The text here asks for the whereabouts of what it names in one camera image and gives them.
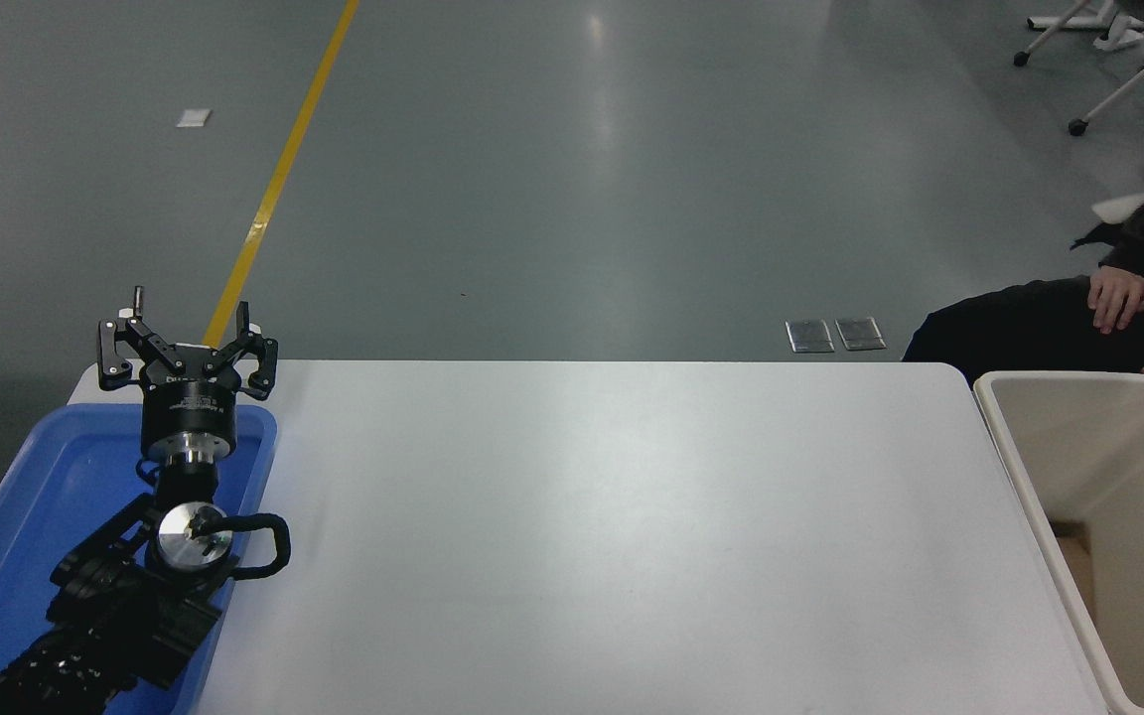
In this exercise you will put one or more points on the person's right hand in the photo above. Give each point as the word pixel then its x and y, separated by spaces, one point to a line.
pixel 1120 295

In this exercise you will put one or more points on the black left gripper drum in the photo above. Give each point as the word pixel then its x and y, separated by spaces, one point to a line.
pixel 190 412

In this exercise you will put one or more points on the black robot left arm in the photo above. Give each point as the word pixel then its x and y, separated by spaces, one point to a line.
pixel 115 616

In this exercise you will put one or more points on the blue plastic tray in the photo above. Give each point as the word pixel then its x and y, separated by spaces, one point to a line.
pixel 46 497

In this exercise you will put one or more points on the large pale bin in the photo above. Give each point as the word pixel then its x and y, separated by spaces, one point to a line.
pixel 1128 477

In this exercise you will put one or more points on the seated person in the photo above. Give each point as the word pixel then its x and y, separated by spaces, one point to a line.
pixel 1019 328

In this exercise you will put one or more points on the white wheeled chair base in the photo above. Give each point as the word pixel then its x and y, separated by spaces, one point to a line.
pixel 1128 89
pixel 1059 26

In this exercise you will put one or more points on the white chair leg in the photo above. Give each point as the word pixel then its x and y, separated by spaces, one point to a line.
pixel 1118 207

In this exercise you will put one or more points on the metal floor plate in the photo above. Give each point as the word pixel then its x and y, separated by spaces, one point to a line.
pixel 810 336
pixel 861 333

